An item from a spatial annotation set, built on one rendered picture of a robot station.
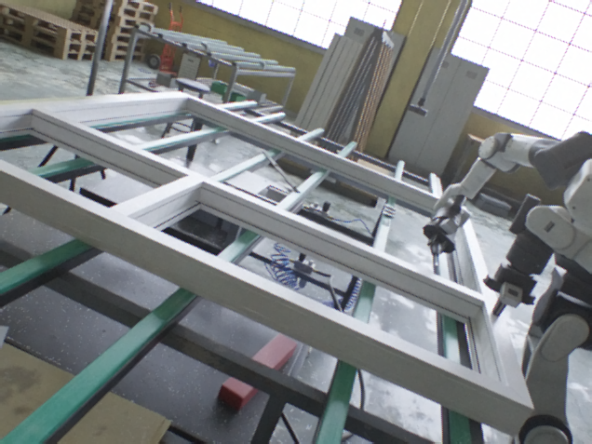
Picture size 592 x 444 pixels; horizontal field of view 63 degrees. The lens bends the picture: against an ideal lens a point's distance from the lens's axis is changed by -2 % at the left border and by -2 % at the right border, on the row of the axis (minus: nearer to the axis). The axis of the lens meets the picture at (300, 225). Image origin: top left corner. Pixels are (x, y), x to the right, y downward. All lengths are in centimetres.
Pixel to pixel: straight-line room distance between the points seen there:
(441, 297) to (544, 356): 33
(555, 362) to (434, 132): 716
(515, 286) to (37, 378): 103
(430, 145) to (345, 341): 765
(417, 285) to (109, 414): 78
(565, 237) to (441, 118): 735
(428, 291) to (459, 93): 724
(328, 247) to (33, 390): 74
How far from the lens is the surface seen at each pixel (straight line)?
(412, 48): 854
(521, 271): 124
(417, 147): 849
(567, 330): 146
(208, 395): 119
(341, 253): 131
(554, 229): 118
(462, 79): 845
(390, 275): 132
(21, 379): 108
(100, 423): 101
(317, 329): 93
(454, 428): 95
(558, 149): 152
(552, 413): 163
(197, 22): 986
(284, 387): 90
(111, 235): 103
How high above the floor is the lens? 137
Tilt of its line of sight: 20 degrees down
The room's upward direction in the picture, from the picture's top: 21 degrees clockwise
